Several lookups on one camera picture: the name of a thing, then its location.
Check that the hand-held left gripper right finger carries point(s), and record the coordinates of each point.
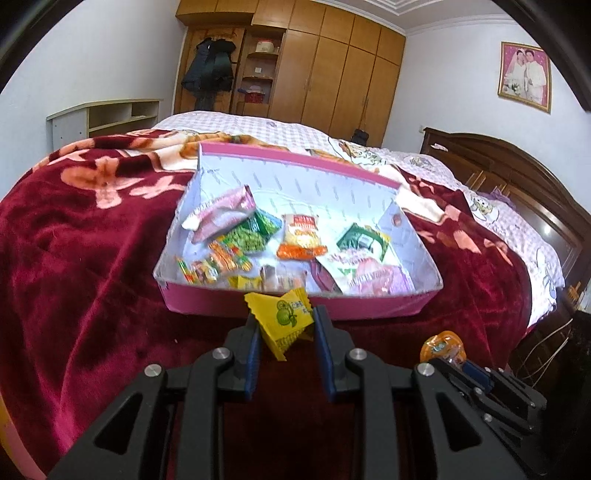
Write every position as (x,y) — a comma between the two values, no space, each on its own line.
(325,355)

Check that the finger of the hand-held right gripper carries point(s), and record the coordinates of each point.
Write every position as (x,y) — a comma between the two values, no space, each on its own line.
(455,376)
(478,374)

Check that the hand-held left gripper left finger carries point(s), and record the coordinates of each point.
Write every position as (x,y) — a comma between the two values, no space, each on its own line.
(251,355)

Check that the orange jelly cup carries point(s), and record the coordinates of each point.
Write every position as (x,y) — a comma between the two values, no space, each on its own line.
(441,346)

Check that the yellow candy packet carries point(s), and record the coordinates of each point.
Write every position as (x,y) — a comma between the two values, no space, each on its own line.
(281,318)
(244,282)

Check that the dark mixed candy packet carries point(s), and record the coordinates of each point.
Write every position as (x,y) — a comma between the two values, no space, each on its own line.
(284,279)

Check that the pink spout drink pouch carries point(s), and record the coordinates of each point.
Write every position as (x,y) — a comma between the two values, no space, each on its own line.
(369,274)

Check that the colourful small candy packet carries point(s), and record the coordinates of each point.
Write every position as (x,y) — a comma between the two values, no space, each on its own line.
(198,272)

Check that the striped orange candy packet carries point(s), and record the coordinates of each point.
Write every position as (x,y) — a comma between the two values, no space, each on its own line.
(231,256)

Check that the green white snack packet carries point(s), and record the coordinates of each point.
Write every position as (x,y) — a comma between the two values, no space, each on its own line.
(364,240)

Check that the green pea snack packet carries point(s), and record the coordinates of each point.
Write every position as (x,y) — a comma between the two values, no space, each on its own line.
(249,233)

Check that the orange corn snack packet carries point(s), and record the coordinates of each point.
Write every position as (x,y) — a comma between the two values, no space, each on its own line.
(302,233)

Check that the pink white snack bag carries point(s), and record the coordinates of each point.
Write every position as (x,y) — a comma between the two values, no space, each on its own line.
(226,207)

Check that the pink cardboard box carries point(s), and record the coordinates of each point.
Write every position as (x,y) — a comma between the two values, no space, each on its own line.
(323,194)

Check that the red floral blanket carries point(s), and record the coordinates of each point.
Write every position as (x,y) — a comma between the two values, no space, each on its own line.
(92,277)

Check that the dark wooden headboard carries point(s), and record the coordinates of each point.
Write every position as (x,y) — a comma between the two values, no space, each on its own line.
(521,175)

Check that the small black bag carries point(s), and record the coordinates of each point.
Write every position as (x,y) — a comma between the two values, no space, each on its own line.
(361,137)

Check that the red basin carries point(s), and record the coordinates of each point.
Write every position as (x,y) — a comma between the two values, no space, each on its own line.
(253,94)

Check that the white low shelf unit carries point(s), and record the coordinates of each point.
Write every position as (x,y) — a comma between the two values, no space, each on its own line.
(111,120)

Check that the black hanging jacket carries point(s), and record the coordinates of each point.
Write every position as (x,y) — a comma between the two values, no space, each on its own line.
(210,69)

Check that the wooden wardrobe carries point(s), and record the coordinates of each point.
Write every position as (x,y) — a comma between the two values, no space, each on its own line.
(332,60)

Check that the framed wall photo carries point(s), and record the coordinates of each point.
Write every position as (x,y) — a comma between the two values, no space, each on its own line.
(525,76)

